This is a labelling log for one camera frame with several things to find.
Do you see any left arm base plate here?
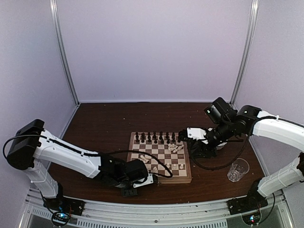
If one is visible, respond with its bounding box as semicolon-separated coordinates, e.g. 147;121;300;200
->
41;195;85;216

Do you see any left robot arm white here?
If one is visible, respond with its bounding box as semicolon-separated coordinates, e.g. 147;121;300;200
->
3;119;160;211

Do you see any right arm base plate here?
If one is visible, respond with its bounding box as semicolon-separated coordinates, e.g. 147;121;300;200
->
227;197;268;215

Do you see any left aluminium corner post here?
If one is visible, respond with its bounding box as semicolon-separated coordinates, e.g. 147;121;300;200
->
49;0;79;106

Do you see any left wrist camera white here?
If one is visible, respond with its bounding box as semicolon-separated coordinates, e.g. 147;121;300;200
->
133;173;158;188

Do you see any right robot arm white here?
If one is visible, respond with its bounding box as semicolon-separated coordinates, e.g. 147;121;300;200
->
186;97;304;210

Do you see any aluminium corner post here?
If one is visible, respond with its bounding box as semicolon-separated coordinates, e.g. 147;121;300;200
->
49;0;79;106
230;0;259;107

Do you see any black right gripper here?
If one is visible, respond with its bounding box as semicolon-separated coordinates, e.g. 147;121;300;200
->
189;119;234;159

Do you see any white king chess piece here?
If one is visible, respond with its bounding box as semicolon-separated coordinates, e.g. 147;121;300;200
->
168;144;184;153

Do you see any aluminium front rail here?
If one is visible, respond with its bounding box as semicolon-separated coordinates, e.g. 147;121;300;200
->
17;188;295;228

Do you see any right aluminium corner post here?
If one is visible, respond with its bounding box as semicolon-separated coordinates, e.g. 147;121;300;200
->
230;0;259;107

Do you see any clear plastic cup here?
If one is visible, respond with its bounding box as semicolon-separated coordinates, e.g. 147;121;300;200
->
227;158;250;182

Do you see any wooden chess board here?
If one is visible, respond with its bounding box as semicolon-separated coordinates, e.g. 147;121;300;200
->
127;132;192;184

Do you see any dark rook far piece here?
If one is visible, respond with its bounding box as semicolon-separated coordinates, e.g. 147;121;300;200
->
135;132;140;143

